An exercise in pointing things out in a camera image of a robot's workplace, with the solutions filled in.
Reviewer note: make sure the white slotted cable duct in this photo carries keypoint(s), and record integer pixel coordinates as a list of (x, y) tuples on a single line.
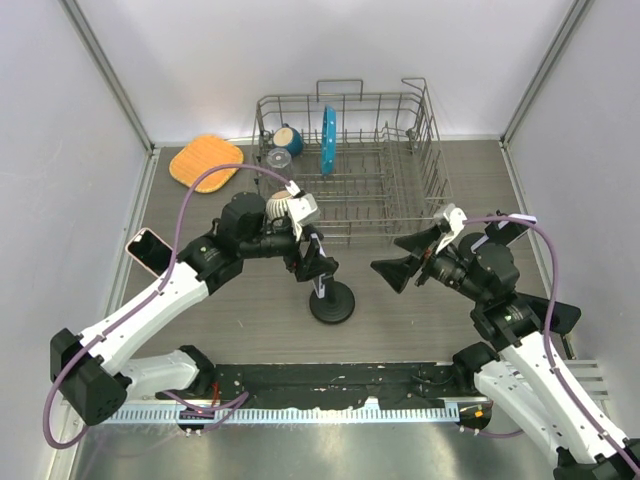
[(370, 413)]

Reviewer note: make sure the white grey striped mug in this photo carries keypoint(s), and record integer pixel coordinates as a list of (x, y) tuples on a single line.
[(277, 205)]

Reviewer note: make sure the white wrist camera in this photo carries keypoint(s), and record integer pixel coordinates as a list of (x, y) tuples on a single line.
[(302, 208), (450, 219)]

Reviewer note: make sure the aluminium frame post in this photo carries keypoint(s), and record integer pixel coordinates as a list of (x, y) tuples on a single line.
[(85, 32), (568, 27)]

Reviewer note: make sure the black round-base phone stand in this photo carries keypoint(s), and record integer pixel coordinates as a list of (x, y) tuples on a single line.
[(335, 307)]

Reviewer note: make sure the clear drinking glass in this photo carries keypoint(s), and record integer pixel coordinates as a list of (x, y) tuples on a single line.
[(280, 161)]

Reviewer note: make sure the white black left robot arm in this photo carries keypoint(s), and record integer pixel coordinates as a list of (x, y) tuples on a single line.
[(95, 371)]

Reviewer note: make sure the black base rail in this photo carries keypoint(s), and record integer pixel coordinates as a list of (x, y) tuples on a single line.
[(334, 386)]

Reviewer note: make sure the aluminium frame post right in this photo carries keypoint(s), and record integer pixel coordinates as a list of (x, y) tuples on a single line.
[(568, 27)]

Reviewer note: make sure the dark blue ceramic cup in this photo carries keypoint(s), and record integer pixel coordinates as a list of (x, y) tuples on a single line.
[(290, 139)]

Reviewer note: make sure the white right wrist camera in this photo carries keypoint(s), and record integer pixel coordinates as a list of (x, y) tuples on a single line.
[(450, 219)]

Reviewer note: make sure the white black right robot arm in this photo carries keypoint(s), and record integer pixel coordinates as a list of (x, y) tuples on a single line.
[(516, 365)]

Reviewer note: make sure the aluminium frame post left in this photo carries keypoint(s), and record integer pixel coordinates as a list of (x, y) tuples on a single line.
[(85, 32)]

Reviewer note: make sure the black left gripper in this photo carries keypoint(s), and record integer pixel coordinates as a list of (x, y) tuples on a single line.
[(309, 265)]

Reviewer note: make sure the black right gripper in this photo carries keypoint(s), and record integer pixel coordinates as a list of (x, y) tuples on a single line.
[(397, 271)]

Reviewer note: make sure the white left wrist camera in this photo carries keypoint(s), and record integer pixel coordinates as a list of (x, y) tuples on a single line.
[(302, 208)]

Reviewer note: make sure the blue dotted plate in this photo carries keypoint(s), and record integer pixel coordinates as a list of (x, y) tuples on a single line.
[(328, 140)]

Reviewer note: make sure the grey wire dish rack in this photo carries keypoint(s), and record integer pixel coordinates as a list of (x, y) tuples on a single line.
[(390, 175)]

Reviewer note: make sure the phone in pink case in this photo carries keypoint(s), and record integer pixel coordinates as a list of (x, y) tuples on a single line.
[(150, 251)]

